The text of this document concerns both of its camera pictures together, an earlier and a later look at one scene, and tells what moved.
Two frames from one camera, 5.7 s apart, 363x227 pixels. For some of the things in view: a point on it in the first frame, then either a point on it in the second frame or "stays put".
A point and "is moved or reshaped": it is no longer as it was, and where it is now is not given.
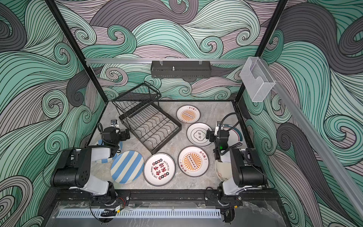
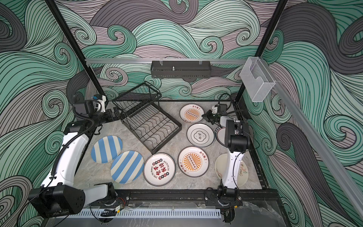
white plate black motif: x=196 y=134 stays put
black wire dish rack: x=139 y=109 stays put
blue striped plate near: x=127 y=166 stays put
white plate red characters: x=159 y=169 stays put
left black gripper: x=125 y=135 → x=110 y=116
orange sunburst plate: x=188 y=114 is moved or reshaped
